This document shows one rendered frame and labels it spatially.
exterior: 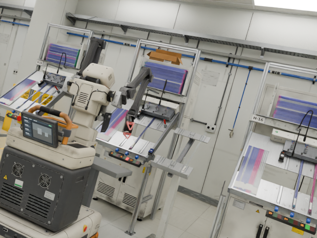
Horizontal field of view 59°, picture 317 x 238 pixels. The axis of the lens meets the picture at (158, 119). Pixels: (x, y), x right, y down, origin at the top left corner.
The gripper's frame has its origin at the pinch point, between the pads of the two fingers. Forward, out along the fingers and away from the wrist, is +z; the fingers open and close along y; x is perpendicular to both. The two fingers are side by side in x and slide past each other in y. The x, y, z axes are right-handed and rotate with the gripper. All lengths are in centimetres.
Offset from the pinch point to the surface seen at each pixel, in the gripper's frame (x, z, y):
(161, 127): -41, -48, 29
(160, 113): -40, -63, 23
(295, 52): -219, -163, -42
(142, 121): -23, -61, 35
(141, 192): -25, 11, 60
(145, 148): -23.9, -20.7, 35.3
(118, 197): -13, -13, 106
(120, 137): -2, -40, 43
